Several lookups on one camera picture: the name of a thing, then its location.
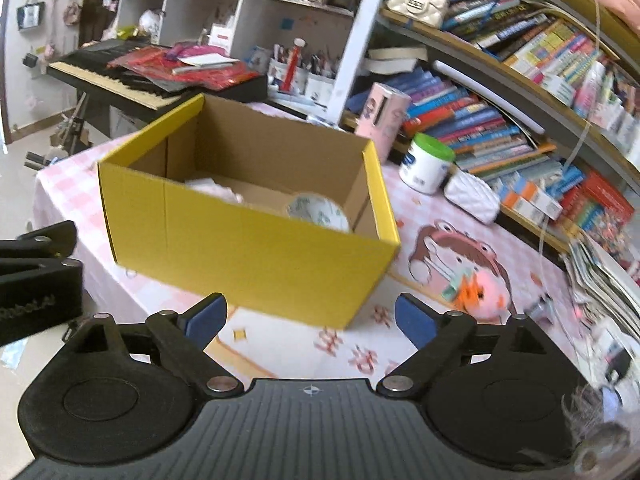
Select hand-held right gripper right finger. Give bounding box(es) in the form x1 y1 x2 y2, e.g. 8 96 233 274
376 293 571 397

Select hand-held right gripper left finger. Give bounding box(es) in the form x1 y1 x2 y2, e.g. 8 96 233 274
54 292 246 399

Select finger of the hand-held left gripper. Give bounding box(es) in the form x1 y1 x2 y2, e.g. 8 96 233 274
0 220 79 264

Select yellow cardboard box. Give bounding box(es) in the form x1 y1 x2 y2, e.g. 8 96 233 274
97 92 402 331

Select large pink plush toy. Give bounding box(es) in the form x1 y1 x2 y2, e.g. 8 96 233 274
184 175 246 206

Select yellow tape roll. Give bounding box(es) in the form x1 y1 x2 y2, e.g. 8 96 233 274
285 192 351 234

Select white plug adapter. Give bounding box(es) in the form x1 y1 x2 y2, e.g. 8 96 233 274
439 272 469 301

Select small pink plush toy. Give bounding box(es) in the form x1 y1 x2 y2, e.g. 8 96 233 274
451 264 511 321

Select keyboard stand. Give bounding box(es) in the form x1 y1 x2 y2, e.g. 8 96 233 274
24 94 92 172

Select small grey gadget toy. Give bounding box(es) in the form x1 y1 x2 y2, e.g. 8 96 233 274
529 294 557 322

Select white quilted tissue box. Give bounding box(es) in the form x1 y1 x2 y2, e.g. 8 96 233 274
443 169 501 225

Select white jar green lid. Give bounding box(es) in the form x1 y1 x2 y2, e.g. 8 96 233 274
398 132 456 195

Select orange and blue carton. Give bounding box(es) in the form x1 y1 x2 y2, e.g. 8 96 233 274
512 177 564 221
499 175 538 213

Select black electronic keyboard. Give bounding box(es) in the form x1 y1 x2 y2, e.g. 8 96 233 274
47 39 269 111

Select stack of papers and booklets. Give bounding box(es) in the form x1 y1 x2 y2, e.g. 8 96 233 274
562 239 640 312

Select pink humidifier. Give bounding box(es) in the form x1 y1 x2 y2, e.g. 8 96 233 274
354 82 411 164

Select red book box set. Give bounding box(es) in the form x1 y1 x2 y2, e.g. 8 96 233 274
559 169 636 241

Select hanging dark bag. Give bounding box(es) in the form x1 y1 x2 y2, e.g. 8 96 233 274
16 2 46 32

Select red folders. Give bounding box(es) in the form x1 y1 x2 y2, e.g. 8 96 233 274
107 44 261 92

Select white pen holders with pens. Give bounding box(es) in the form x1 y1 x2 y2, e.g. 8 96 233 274
267 37 336 104

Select white bookshelf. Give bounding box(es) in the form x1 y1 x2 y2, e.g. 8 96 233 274
329 0 640 262

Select white cubby organizer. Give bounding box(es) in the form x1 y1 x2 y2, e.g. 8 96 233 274
117 0 356 62

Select shelf row of books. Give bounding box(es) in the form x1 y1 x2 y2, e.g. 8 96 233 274
439 0 640 154

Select white cable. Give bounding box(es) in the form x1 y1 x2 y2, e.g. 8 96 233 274
537 0 606 287

